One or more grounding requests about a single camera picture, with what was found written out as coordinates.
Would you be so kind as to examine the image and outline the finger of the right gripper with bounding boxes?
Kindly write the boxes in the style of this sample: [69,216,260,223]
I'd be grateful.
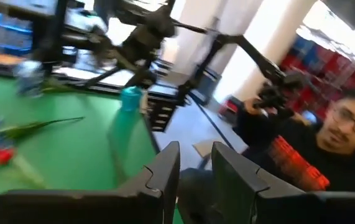
[170,19,208,34]

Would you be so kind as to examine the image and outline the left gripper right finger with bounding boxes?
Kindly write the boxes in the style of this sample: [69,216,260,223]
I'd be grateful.
[211,141,355,224]

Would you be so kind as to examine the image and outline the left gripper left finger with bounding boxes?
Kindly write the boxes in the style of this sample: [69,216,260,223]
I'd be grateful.
[0,141,181,224]

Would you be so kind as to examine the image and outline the blue artificial flower bunch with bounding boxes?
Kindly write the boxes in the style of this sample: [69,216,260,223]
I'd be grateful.
[0,116,85,153]

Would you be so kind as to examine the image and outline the red tulip with leaves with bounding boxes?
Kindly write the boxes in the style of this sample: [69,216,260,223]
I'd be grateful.
[0,147,46,190]

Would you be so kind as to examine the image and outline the teal translucent vase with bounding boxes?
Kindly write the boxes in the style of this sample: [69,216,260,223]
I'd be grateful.
[107,86,149,187]

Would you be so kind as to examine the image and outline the person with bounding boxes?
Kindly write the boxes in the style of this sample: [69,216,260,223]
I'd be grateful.
[233,83,355,194]

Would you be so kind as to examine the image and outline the blue bin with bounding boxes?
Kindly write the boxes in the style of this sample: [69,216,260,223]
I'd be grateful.
[195,70,221,105]

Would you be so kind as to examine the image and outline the green table mat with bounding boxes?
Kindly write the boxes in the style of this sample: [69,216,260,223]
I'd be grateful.
[0,73,159,224]

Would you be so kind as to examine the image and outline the black drawer unit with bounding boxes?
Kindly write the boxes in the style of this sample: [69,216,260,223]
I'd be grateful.
[147,83,181,133]

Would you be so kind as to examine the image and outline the red floor object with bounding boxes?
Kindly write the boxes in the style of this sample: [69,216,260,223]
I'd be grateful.
[219,96,243,125]

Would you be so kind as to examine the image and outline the wide white column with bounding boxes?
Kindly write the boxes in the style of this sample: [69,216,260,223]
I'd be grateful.
[214,0,318,103]

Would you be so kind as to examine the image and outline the person's hand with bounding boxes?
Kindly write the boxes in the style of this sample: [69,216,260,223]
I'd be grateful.
[242,98,290,121]

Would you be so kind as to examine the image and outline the flat cardboard sheet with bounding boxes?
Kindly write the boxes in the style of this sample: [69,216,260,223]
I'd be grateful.
[192,138,228,158]

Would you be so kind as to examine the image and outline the person's glasses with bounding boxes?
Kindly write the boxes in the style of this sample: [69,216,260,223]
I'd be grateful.
[331,107,355,134]

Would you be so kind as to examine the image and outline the red storage shelving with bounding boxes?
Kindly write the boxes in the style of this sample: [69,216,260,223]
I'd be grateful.
[279,37,355,119]

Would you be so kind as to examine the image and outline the blue plastic crate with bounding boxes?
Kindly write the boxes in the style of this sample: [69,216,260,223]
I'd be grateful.
[0,18,34,57]

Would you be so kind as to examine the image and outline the grey overhead box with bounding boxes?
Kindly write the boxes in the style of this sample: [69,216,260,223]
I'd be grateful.
[321,0,355,30]

